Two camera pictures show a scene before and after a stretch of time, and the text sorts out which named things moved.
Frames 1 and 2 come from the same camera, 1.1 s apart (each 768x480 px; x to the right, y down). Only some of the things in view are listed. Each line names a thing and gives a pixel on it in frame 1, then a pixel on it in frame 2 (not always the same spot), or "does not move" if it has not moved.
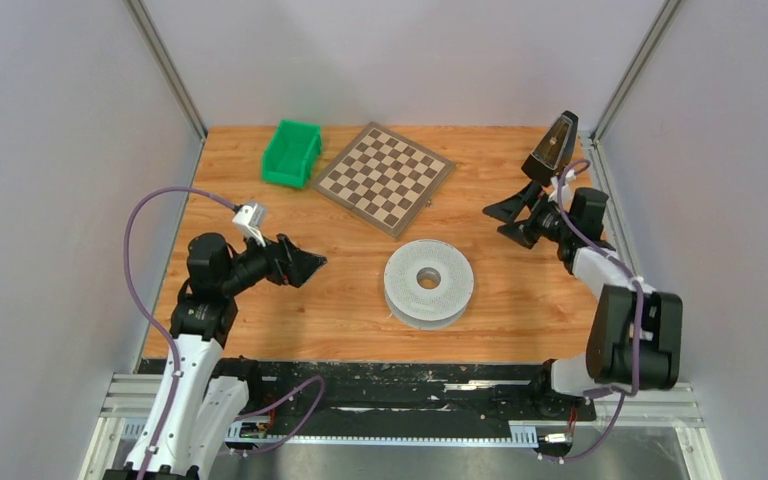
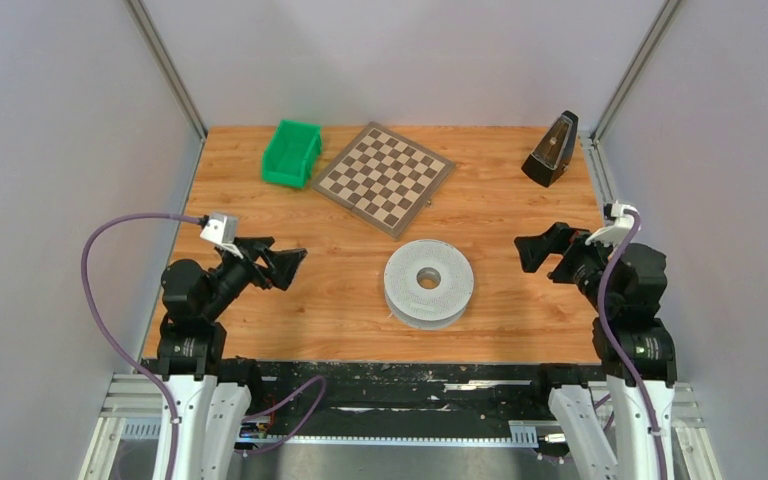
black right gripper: [508, 210] to [532, 248]
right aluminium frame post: [636, 69] does not move
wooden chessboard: [384, 180] does not move
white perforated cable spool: [428, 284] does not move
